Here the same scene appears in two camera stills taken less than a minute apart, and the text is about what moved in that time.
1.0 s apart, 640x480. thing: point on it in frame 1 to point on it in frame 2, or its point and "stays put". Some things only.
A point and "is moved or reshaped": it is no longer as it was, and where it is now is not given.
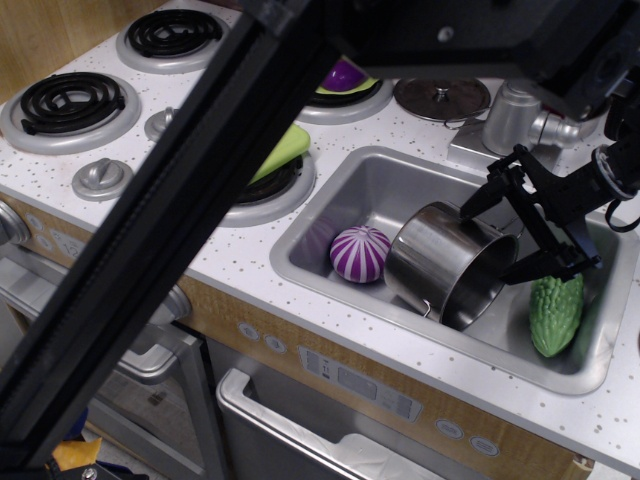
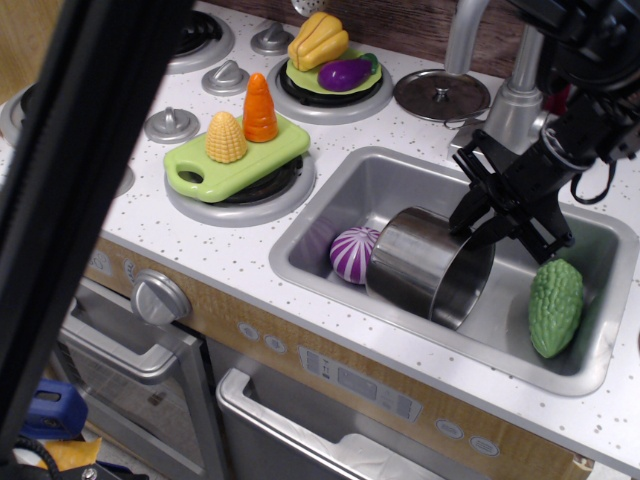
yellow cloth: [74, 454] stays put
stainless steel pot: [442, 265] is moved or reshaped
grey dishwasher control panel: [360, 384] stays put
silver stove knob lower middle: [157, 123] stays put
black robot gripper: [553, 206] to [522, 192]
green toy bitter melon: [555, 309] stays put
